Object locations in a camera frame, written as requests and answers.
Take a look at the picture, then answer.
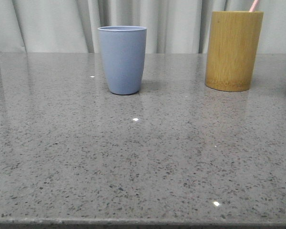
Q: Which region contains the grey pleated curtain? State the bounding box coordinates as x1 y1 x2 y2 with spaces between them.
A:
0 0 286 54

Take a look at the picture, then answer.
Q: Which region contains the pink chopstick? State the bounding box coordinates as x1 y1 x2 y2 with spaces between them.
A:
249 0 259 12

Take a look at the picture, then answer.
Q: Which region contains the blue plastic cup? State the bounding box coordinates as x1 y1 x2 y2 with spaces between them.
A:
98 26 147 95

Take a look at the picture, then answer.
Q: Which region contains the bamboo chopstick holder cup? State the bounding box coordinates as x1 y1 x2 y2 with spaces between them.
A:
205 11 264 92

